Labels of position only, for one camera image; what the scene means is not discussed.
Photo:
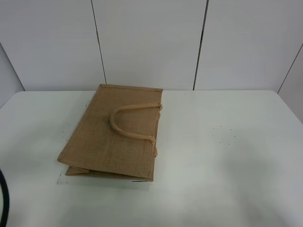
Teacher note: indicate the brown linen tote bag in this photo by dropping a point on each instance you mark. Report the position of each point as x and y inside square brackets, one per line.
[116, 136]

